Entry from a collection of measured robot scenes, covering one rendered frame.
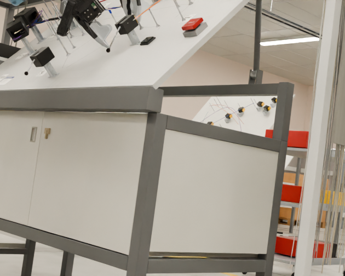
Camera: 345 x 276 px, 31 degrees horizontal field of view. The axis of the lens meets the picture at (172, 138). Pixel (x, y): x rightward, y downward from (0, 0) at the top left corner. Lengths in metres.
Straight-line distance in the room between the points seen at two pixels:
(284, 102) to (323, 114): 0.47
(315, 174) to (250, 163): 0.39
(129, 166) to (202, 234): 0.31
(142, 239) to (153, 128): 0.30
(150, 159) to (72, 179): 0.37
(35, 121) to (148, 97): 0.64
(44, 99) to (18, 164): 0.29
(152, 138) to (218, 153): 0.27
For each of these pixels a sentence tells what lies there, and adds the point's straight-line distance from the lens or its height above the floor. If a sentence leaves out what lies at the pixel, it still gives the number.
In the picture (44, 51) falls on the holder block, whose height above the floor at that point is 1.00.
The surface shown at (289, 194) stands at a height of 0.62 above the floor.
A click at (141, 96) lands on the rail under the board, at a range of 1.68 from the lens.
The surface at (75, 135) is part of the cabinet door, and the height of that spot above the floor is 0.72.
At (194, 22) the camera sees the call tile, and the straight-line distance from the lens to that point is 1.85.
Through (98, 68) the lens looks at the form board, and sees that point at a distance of 2.01.
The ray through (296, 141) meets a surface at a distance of 4.46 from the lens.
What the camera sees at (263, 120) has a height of 1.33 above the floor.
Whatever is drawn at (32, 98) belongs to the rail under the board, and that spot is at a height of 0.84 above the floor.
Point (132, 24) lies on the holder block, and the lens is 2.02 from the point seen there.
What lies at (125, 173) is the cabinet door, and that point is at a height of 0.62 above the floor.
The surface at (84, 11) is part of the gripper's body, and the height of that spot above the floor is 1.10.
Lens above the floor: 0.63
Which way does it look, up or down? 4 degrees up
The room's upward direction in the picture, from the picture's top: 8 degrees clockwise
